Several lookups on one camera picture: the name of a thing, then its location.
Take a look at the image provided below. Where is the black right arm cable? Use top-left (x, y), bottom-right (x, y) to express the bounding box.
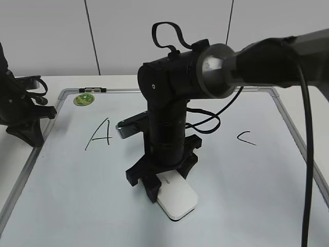
top-left (185, 48), bottom-right (315, 247)

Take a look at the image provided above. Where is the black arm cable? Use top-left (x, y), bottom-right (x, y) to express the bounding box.
top-left (185, 48), bottom-right (315, 247)
top-left (25, 78), bottom-right (49, 105)

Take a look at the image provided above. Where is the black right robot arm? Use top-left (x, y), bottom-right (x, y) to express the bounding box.
top-left (126, 29), bottom-right (328, 202)

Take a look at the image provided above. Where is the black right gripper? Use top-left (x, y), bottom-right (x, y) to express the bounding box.
top-left (125, 134), bottom-right (202, 203)

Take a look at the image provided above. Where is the black and silver frame clip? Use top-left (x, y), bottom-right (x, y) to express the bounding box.
top-left (79, 87), bottom-right (107, 93)

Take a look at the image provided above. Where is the white whiteboard with grey frame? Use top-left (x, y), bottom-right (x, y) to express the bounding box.
top-left (0, 86), bottom-right (329, 247)

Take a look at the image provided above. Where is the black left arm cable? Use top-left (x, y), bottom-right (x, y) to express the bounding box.
top-left (25, 78), bottom-right (49, 105)

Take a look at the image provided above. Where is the round green magnet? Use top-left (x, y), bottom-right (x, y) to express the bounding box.
top-left (74, 94), bottom-right (95, 107)

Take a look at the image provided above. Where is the black strap loop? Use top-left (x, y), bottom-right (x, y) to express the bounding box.
top-left (151, 22), bottom-right (193, 56)

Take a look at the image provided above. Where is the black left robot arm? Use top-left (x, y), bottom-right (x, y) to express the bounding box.
top-left (1, 48), bottom-right (57, 147)

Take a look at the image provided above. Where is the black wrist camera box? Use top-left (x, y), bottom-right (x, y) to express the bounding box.
top-left (116, 111), bottom-right (149, 139)

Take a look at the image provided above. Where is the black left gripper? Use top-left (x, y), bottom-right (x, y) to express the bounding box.
top-left (1, 70), bottom-right (57, 147)

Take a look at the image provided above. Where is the white rectangular whiteboard eraser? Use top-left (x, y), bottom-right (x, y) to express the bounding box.
top-left (157, 170), bottom-right (198, 221)

